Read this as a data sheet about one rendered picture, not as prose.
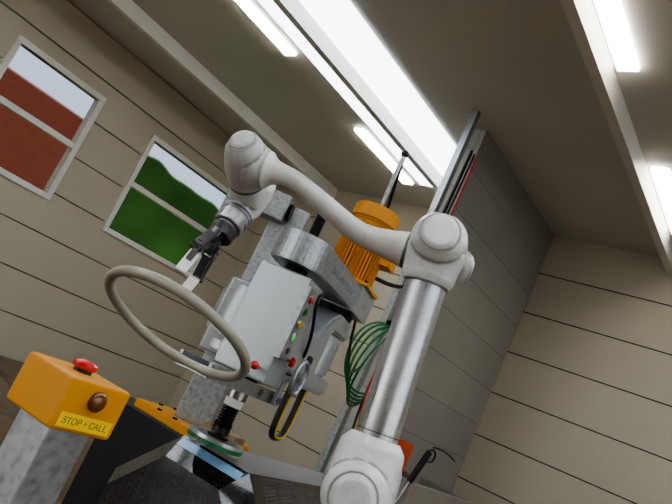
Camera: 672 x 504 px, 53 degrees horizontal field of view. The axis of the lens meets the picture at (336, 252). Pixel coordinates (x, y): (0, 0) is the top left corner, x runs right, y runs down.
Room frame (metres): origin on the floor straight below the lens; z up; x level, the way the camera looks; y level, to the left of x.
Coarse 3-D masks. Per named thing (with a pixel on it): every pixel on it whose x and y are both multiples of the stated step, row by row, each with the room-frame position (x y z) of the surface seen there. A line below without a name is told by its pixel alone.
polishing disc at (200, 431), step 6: (192, 426) 2.56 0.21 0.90; (198, 426) 2.64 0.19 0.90; (198, 432) 2.51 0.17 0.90; (204, 432) 2.55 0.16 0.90; (204, 438) 2.49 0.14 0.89; (210, 438) 2.49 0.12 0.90; (216, 438) 2.54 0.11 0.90; (216, 444) 2.49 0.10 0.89; (222, 444) 2.49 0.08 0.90; (228, 444) 2.53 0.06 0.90; (234, 444) 2.61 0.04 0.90; (234, 450) 2.52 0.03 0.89; (240, 450) 2.55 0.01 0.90
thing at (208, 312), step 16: (112, 272) 1.86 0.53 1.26; (128, 272) 1.80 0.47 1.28; (144, 272) 1.77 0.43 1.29; (112, 288) 1.98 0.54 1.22; (176, 288) 1.74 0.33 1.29; (112, 304) 2.06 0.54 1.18; (192, 304) 1.75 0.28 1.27; (128, 320) 2.11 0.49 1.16; (224, 320) 1.78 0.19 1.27; (144, 336) 2.15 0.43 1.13; (176, 352) 2.17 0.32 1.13; (240, 352) 1.85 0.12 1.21; (192, 368) 2.16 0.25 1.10; (208, 368) 2.14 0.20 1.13; (240, 368) 1.94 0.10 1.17
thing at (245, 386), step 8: (184, 352) 2.19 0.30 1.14; (200, 360) 2.31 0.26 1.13; (216, 368) 2.18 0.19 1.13; (224, 368) 2.52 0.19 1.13; (224, 384) 2.29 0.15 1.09; (232, 384) 2.35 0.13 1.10; (240, 384) 2.41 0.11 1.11; (248, 384) 2.48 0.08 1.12; (256, 384) 2.55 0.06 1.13; (248, 392) 2.51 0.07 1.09; (256, 392) 2.58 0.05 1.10; (264, 392) 2.66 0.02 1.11; (272, 392) 2.74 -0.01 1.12; (264, 400) 2.70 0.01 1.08; (280, 400) 2.75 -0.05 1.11
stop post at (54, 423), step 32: (32, 352) 1.08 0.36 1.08; (32, 384) 1.06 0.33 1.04; (64, 384) 1.02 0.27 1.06; (96, 384) 1.05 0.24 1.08; (32, 416) 1.04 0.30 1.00; (64, 416) 1.03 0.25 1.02; (96, 416) 1.07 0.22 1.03; (0, 448) 1.09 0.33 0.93; (32, 448) 1.05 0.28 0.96; (64, 448) 1.08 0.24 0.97; (0, 480) 1.07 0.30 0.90; (32, 480) 1.06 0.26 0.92; (64, 480) 1.10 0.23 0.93
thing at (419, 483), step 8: (408, 472) 6.64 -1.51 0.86; (416, 480) 6.77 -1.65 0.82; (424, 480) 6.80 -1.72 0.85; (400, 488) 5.57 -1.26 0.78; (408, 488) 5.53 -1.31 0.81; (416, 488) 5.57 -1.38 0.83; (424, 488) 5.67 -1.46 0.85; (432, 488) 6.73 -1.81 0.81; (440, 488) 6.68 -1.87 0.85; (408, 496) 5.52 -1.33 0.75; (416, 496) 5.61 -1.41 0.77; (424, 496) 5.72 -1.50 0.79; (432, 496) 5.83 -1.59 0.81; (440, 496) 5.94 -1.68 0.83; (448, 496) 6.06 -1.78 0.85; (456, 496) 6.57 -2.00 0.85
